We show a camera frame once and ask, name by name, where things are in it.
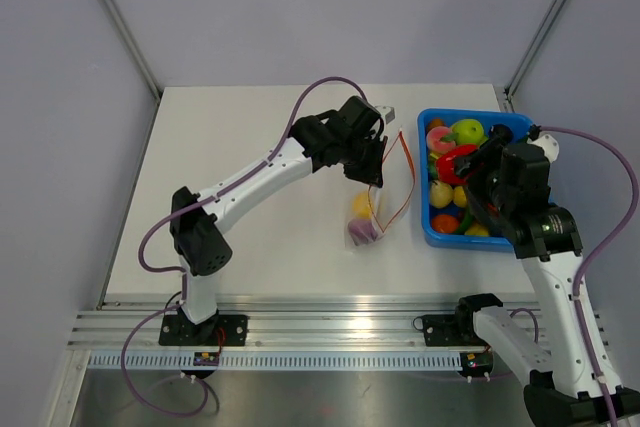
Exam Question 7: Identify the brown toy fruit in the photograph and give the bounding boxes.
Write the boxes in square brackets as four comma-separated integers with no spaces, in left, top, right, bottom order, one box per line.
[426,118,446,131]

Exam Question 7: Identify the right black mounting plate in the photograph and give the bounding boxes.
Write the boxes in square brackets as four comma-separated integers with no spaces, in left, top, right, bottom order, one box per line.
[411,314,489,348]

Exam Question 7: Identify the aluminium rail base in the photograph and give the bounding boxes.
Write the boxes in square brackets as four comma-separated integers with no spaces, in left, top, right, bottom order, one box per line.
[67,295,457,352]

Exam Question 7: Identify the purple toy onion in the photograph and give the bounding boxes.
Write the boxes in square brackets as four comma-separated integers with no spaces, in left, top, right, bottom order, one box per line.
[347,218,380,246]

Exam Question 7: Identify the orange toy tomato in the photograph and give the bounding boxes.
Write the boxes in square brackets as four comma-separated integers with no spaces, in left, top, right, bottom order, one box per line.
[431,214,460,235]

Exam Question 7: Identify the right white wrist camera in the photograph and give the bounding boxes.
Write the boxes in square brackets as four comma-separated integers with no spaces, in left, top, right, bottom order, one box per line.
[531,132,559,163]

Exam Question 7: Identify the green toy apple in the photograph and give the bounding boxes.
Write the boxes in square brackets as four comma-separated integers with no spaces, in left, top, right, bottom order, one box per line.
[450,118,485,145]

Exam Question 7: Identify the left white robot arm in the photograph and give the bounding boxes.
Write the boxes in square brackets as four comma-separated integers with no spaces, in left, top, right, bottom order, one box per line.
[159,96,395,346]

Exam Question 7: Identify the blue plastic bin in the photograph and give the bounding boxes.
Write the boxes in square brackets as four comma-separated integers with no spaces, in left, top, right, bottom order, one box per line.
[417,108,533,253]

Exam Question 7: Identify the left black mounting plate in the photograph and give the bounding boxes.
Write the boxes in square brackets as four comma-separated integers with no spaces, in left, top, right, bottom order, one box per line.
[158,314,248,347]

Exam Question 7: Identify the beige toy pear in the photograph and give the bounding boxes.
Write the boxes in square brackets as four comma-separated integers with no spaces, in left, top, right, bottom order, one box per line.
[429,180,454,209]

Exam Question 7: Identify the yellow toy lemon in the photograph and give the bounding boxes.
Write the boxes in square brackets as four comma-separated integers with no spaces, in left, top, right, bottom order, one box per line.
[351,191,381,219]

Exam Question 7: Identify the clear zip top bag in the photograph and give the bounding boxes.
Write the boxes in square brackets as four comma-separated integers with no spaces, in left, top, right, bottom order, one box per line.
[344,127,417,251]

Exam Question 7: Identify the red toy bell pepper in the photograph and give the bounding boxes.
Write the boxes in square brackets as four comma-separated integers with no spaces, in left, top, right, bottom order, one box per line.
[434,144,478,186]

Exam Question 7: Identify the black mounting plate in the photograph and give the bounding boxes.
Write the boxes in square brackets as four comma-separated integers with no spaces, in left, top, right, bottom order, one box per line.
[158,314,248,347]
[411,314,489,348]

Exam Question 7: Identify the dark toy avocado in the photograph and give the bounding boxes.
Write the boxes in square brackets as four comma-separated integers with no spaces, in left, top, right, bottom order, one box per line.
[489,124,514,144]

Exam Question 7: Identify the white slotted cable duct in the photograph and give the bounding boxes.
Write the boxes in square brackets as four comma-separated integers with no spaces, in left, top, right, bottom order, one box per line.
[88,350,462,372]

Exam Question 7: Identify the pink toy peach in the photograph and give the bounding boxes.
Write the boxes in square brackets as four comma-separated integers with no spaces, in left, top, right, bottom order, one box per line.
[426,126,457,154]

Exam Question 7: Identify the yellow toy banana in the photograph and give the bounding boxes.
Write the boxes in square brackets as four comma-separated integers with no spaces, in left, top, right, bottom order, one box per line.
[464,222,491,237]

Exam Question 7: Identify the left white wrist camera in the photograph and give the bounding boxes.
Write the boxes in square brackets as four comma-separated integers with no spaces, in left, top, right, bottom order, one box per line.
[376,105,395,124]

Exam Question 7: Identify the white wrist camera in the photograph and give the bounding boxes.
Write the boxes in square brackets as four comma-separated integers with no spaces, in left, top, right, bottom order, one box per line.
[376,105,395,124]
[531,132,559,163]

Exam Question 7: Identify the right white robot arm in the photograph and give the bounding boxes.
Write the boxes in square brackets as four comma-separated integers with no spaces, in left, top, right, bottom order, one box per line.
[453,137,639,426]

